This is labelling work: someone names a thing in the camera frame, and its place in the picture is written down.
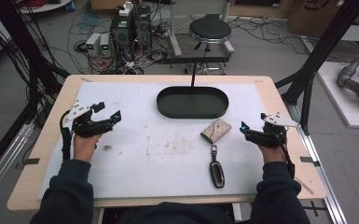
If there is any tangle of floor cables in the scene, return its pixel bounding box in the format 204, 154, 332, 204
50, 8, 175, 76

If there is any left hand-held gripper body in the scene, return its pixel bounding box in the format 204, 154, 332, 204
63, 104, 116, 138

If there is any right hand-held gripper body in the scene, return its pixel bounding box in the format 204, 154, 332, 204
244, 112, 302, 149

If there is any white floor board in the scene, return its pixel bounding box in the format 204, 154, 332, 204
316, 61, 359, 130

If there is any black car key fob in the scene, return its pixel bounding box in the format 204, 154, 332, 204
209, 144, 226, 189

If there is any small cardboard box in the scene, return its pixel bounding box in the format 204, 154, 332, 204
89, 0, 129, 11

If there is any person's right hand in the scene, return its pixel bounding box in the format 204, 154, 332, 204
257, 144, 289, 164

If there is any person's left hand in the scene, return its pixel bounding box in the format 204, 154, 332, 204
72, 133, 104, 163

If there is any white table mat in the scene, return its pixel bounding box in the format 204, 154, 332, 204
36, 81, 282, 201

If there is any beige key pouch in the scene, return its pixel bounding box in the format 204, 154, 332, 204
200, 118, 232, 145

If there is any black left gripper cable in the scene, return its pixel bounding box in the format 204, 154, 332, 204
59, 109, 75, 162

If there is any large cardboard box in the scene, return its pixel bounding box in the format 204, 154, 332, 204
286, 0, 359, 39

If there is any black computer tower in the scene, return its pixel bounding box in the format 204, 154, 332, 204
109, 8, 135, 62
132, 5, 153, 50

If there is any white metal table frame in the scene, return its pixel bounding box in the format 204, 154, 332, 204
167, 0, 236, 58

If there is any black oval tray with stand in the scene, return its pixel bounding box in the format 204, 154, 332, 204
156, 55, 231, 120

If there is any grey bench power supply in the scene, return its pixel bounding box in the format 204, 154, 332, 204
85, 32, 103, 58
99, 33, 114, 58

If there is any black frame post with cables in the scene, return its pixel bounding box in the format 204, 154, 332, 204
0, 0, 71, 129

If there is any aluminium rail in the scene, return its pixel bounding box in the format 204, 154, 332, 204
286, 102, 349, 224
0, 120, 36, 208

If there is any black tape piece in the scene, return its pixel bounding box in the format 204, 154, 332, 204
14, 157, 41, 171
299, 156, 322, 168

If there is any white power strip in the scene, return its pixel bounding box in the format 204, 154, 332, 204
118, 1, 134, 18

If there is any person's dark clothed torso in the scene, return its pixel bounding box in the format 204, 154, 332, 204
115, 201, 235, 224

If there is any black round stool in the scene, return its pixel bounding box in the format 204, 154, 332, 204
185, 13, 236, 77

